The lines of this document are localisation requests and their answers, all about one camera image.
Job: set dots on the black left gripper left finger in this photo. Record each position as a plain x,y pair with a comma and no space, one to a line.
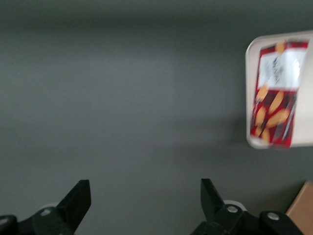
77,199

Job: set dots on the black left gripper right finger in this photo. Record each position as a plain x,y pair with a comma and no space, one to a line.
211,202

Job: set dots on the red cookie box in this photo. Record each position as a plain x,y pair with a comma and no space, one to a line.
276,105

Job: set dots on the brown cardboard box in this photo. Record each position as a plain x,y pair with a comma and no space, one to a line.
303,208

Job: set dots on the white rectangular tray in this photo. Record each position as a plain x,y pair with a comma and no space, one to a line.
250,73

